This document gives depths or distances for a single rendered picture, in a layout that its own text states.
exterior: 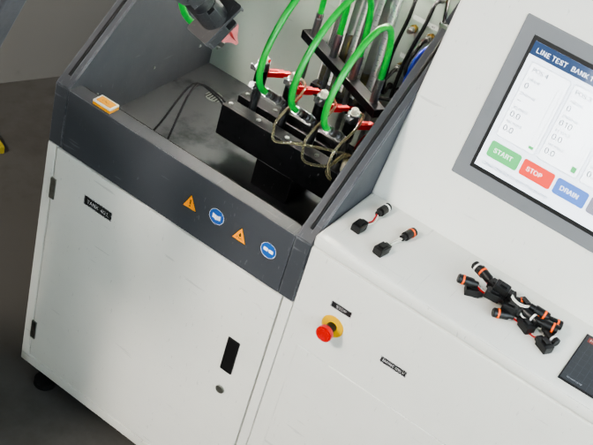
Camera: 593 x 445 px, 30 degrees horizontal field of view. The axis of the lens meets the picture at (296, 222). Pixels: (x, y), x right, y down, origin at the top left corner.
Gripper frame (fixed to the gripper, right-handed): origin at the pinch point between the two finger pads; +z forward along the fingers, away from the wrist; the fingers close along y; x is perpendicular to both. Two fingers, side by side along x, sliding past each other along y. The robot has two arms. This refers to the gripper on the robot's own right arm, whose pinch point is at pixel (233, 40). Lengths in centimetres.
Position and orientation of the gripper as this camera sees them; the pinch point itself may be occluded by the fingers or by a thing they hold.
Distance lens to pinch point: 226.1
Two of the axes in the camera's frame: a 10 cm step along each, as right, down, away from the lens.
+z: 3.7, 3.6, 8.6
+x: -6.1, -6.0, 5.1
